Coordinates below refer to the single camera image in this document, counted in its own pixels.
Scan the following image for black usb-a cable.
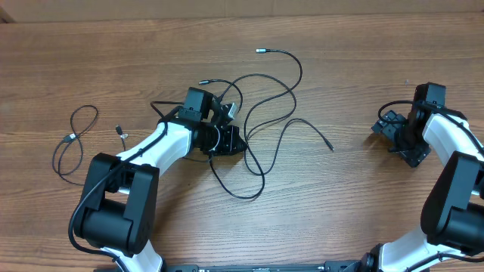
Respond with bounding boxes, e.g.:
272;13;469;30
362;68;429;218
217;73;336;177

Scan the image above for long black usb cable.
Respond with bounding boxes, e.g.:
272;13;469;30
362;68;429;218
198;48;303;200

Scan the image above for short black usb cable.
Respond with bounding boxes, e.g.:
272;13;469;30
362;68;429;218
51;104;129;187

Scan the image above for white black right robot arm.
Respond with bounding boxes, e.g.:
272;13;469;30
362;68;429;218
354;82;483;271

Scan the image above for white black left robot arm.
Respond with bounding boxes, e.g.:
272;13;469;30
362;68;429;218
68;87;247;271

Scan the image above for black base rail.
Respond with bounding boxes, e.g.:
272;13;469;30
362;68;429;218
94;260;379;272

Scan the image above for cardboard back wall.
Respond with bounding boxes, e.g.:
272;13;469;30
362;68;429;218
1;0;483;23

